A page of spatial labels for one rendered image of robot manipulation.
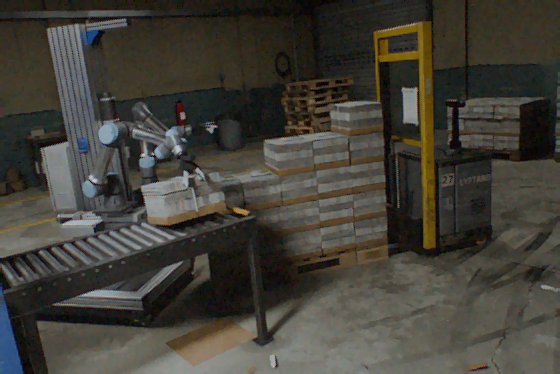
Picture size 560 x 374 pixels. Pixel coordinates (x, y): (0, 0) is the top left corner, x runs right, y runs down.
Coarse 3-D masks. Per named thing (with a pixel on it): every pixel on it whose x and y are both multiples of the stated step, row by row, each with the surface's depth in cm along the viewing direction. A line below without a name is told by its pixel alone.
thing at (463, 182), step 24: (408, 168) 439; (456, 168) 399; (480, 168) 404; (408, 192) 445; (456, 192) 404; (480, 192) 409; (456, 216) 409; (480, 216) 414; (456, 240) 411; (480, 240) 421
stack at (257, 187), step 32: (224, 192) 362; (256, 192) 370; (288, 192) 377; (320, 192) 385; (288, 224) 383; (352, 224) 398; (224, 256) 374; (288, 256) 389; (352, 256) 404; (224, 288) 378
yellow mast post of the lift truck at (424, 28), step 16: (432, 64) 368; (432, 80) 371; (432, 96) 374; (432, 112) 377; (432, 128) 380; (432, 144) 382; (432, 160) 385; (432, 176) 388; (432, 192) 391; (432, 208) 395; (432, 224) 398; (432, 240) 401
